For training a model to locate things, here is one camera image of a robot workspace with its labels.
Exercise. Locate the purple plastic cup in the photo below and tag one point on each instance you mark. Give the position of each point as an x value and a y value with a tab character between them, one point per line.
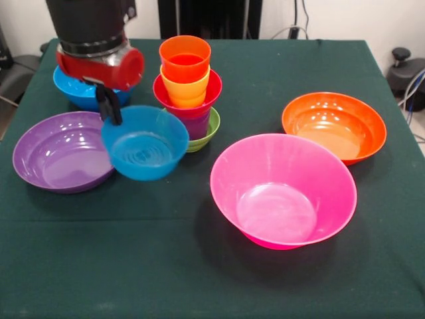
199	128

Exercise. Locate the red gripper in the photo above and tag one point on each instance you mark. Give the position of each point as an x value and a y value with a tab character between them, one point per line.
129	69

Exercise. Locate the green plastic bowl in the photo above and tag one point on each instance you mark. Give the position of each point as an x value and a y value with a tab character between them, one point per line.
207	138

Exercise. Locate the large blue plastic bowl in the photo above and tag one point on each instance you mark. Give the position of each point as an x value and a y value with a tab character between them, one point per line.
76	93

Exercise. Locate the yellow plastic cup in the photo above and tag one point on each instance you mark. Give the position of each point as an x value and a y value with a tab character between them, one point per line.
186	91

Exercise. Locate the dark green tablecloth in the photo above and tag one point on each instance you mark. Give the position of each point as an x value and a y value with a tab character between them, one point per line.
212	282

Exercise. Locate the black chair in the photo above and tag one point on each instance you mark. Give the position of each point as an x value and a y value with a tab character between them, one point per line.
16	73

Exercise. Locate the red plastic bowl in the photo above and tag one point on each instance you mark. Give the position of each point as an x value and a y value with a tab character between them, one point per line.
191	112

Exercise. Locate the pink plastic bowl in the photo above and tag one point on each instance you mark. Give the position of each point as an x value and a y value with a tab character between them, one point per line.
282	202

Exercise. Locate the purple plastic bowl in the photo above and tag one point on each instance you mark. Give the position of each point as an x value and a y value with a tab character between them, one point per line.
59	159

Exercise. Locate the small blue plastic bowl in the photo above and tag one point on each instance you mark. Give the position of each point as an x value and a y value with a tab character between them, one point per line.
142	156

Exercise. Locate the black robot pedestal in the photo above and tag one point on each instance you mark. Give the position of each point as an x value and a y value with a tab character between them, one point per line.
232	16

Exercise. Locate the orange plastic cup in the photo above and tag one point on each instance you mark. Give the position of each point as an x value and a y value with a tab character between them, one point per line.
184	61

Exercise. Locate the orange plastic bowl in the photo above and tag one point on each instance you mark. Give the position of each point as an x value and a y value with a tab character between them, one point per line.
332	129

